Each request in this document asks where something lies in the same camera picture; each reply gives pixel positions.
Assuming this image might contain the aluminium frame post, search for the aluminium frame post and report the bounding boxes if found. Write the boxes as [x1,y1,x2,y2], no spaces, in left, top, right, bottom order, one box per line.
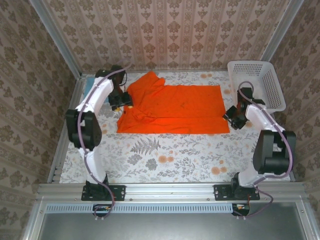
[28,0,83,78]
[261,0,305,63]

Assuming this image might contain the grey metal panel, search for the grey metal panel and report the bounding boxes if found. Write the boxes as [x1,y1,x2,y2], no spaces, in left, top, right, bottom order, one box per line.
[37,212,309,240]

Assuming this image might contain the orange t-shirt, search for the orange t-shirt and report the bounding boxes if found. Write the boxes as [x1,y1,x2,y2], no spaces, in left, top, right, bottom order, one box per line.
[116,70,231,135]

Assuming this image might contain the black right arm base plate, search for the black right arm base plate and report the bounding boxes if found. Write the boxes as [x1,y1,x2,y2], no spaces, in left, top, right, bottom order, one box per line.
[213,184,261,202]

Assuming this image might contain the white plastic basket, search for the white plastic basket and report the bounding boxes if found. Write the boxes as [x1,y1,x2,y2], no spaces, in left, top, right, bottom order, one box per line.
[226,60,287,113]

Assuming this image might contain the black connector with orange wires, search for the black connector with orange wires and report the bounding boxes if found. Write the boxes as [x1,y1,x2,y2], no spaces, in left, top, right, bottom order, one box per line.
[93,203,114,217]
[231,202,251,217]

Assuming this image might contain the aluminium mounting rail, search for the aluminium mounting rail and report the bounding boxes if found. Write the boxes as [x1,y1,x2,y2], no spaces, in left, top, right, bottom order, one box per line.
[37,182,305,201]

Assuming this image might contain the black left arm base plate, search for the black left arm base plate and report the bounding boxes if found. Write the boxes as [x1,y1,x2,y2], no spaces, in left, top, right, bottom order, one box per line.
[81,181,126,202]

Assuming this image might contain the grey slotted cable duct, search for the grey slotted cable duct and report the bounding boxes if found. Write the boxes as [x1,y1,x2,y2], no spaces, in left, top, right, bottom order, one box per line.
[46,202,235,214]

